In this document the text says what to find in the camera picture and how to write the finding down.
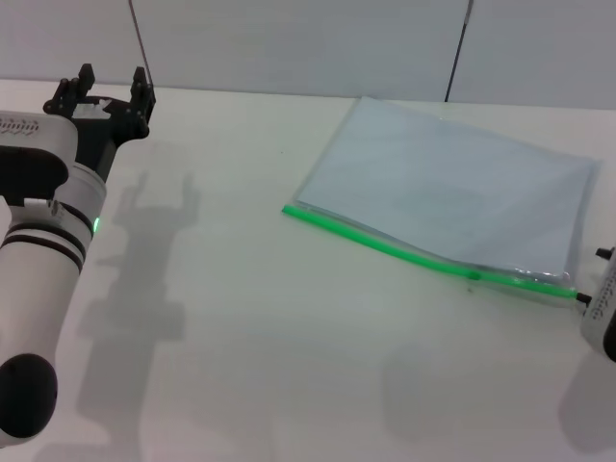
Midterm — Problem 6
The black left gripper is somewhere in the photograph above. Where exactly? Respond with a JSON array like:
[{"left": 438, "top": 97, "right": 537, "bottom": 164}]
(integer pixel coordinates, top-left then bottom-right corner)
[{"left": 43, "top": 62, "right": 158, "bottom": 181}]

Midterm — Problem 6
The clear document bag green zipper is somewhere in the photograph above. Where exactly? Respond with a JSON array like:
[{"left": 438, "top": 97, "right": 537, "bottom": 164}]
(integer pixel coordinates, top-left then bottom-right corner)
[{"left": 281, "top": 94, "right": 603, "bottom": 302}]

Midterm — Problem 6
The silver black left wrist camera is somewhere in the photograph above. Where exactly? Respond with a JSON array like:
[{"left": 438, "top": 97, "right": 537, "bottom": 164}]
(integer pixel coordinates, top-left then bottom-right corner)
[{"left": 0, "top": 111, "right": 81, "bottom": 207}]

